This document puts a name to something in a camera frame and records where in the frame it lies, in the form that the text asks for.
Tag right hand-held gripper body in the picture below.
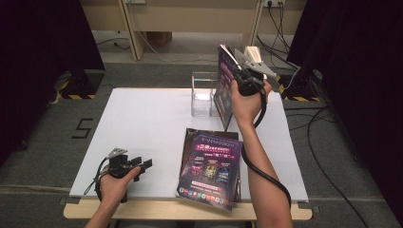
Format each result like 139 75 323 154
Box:
232 56 278 98

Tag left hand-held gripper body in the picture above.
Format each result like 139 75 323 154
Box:
106 146 143 181

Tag purple magazine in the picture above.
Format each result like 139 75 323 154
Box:
213 44 241 131
175 130 244 212

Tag clear acrylic book stand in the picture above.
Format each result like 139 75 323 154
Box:
190 71 221 118

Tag person's right hand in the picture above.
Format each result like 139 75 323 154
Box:
230 79 273 127

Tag person's left hand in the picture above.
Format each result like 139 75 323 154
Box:
99 166 143 204

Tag black stand base striped tape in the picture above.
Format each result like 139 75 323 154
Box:
278 74 321 103
60 69 106 100

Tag beige wooden desk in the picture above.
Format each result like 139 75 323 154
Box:
79 0 308 61

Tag black curtain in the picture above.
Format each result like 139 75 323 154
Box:
286 0 403 219
0 0 106 167

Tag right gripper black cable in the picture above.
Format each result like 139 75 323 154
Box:
240 88 293 208

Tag black cable bundle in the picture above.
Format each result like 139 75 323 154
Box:
256 3 300 70

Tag white wall socket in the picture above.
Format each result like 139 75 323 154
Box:
263 0 287 9

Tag long black floor cable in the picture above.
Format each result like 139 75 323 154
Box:
284 105 372 228

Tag thin black floor cable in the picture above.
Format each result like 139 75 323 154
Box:
95 37 131 50

